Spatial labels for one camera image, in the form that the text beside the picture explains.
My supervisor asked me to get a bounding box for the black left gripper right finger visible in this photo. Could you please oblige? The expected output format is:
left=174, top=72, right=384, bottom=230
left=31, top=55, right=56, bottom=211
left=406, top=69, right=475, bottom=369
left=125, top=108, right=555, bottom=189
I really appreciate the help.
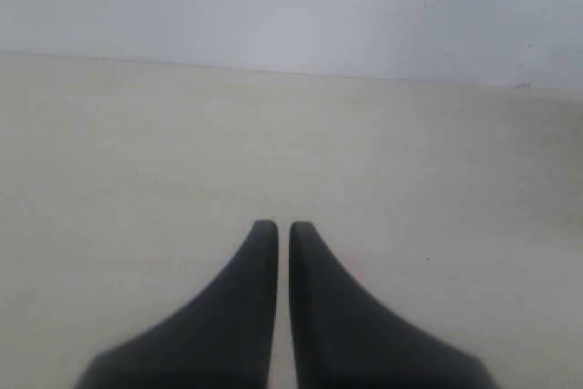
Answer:
left=289, top=221, right=497, bottom=388

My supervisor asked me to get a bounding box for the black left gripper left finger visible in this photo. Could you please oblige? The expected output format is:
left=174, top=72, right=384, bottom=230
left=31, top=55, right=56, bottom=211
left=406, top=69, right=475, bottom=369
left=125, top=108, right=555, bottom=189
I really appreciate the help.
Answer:
left=76, top=220, right=279, bottom=388

